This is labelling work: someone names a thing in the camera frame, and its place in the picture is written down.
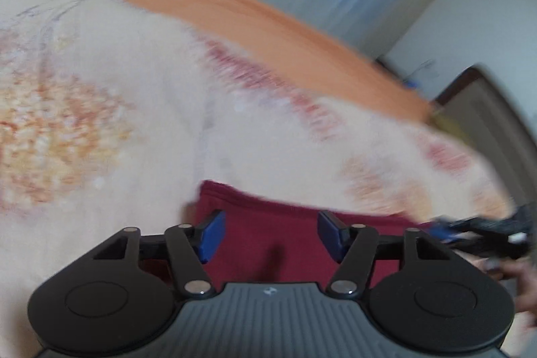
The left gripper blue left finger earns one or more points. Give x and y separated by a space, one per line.
208 235

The person's right hand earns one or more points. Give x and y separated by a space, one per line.
523 273

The dark red long-sleeve shirt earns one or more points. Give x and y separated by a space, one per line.
266 241

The orange bed sheet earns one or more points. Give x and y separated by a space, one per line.
299 53

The floral peach duvet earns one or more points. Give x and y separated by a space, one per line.
113 116

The olive green pillow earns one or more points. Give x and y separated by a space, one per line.
441 122

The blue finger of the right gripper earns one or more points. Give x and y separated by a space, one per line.
445 231

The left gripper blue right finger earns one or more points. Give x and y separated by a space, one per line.
335 235

